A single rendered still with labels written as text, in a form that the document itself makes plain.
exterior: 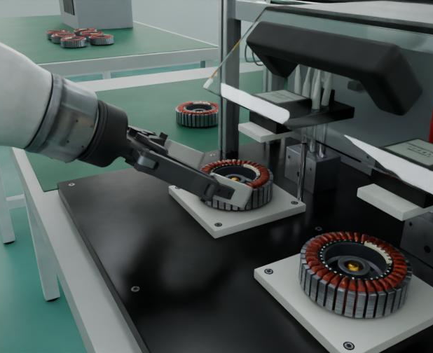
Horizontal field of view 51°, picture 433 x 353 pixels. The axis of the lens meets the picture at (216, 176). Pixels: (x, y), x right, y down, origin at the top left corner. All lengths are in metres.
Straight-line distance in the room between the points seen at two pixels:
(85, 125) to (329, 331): 0.32
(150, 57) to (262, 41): 1.74
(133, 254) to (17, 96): 0.23
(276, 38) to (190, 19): 5.32
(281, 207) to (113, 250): 0.24
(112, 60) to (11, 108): 1.49
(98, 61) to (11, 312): 0.99
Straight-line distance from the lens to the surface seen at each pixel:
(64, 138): 0.51
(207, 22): 5.69
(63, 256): 0.64
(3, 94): 0.48
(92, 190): 0.75
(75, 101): 0.51
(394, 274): 0.49
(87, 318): 0.54
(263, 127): 0.67
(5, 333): 1.73
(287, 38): 0.27
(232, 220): 0.62
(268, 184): 0.65
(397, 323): 0.49
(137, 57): 1.99
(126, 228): 0.64
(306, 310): 0.48
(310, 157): 0.72
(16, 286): 1.91
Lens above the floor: 1.10
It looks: 25 degrees down
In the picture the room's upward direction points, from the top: straight up
